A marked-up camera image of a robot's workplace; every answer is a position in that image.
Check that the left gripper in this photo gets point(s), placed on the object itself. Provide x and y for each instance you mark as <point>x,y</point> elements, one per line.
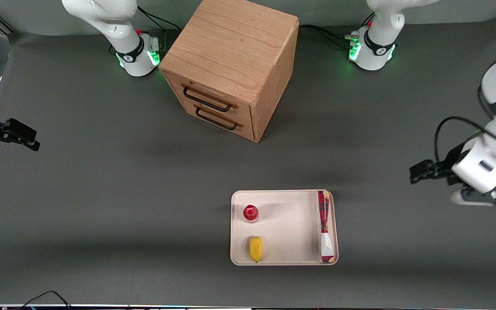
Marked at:
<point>447,165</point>

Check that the red cookie box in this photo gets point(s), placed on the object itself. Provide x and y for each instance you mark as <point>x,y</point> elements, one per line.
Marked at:
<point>323,215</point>

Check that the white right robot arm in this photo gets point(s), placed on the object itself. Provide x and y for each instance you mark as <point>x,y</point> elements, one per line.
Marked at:
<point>101,17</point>

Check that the beige plastic tray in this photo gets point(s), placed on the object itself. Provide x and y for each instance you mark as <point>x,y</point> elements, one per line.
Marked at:
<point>286,228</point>

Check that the red capped bottle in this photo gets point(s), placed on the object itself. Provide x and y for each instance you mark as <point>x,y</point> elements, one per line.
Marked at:
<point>251,213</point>

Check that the yellow toy banana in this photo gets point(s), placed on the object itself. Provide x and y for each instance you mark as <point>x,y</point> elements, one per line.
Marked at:
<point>255,249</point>

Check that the wooden two-drawer cabinet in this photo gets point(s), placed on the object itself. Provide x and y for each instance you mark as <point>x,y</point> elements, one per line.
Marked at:
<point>230,47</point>

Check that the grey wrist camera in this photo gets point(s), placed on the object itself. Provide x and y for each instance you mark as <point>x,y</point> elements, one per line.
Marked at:
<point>480,200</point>

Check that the black metal rail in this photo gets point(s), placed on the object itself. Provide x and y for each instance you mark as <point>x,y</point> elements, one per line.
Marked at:
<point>4,23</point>

